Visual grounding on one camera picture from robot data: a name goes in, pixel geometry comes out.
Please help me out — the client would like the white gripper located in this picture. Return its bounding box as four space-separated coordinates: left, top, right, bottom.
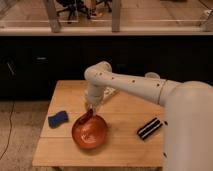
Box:
85 85 105 116

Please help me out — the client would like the red pepper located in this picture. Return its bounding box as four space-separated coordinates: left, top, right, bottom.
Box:
80 109 93 124

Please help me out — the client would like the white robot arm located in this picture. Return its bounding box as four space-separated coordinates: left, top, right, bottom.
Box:
84 61 213 171

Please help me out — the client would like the orange ceramic bowl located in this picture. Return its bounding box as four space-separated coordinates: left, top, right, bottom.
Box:
72 115 108 149

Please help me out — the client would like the small white crumpled object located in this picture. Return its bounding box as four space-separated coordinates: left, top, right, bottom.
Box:
103 87 116 101

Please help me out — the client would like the wooden table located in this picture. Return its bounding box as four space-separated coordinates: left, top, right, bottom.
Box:
33 80 164 167

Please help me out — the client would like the blue sponge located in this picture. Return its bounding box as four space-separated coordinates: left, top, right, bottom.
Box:
48 111 69 128

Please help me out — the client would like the black white striped block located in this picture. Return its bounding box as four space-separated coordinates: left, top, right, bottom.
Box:
137 117 162 141

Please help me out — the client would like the clear plastic cup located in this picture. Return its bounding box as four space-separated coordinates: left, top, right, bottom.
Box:
145 72 160 79

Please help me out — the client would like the black office chair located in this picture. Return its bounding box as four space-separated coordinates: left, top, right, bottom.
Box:
56 0 90 24

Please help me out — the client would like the thin black floor cable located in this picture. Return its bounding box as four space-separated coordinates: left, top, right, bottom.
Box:
0 99 16 160

